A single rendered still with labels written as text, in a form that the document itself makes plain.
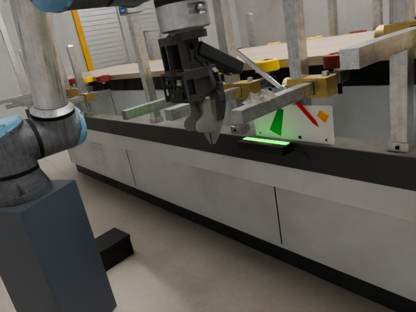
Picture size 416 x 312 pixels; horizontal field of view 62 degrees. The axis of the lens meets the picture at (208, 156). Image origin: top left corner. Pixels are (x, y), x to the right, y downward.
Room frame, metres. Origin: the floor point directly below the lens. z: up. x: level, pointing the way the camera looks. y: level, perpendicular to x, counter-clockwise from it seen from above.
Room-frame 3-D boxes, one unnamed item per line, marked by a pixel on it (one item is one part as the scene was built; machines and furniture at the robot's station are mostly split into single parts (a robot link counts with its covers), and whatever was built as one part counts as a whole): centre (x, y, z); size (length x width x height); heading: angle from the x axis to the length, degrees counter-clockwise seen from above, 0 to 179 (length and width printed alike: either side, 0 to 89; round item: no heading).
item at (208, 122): (0.63, -0.01, 0.86); 0.06 x 0.03 x 0.09; 128
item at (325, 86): (0.90, -0.29, 0.85); 0.14 x 0.06 x 0.05; 38
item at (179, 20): (0.65, -0.01, 1.05); 0.10 x 0.09 x 0.05; 38
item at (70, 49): (2.09, 0.65, 0.87); 0.04 x 0.04 x 0.48; 38
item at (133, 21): (1.51, 0.19, 0.93); 0.05 x 0.05 x 0.45; 38
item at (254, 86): (1.09, -0.14, 0.84); 0.14 x 0.06 x 0.05; 38
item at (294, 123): (0.92, -0.24, 0.75); 0.26 x 0.01 x 0.10; 38
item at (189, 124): (0.66, 0.01, 0.86); 0.06 x 0.03 x 0.09; 128
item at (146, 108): (1.23, 0.06, 0.83); 0.44 x 0.03 x 0.04; 128
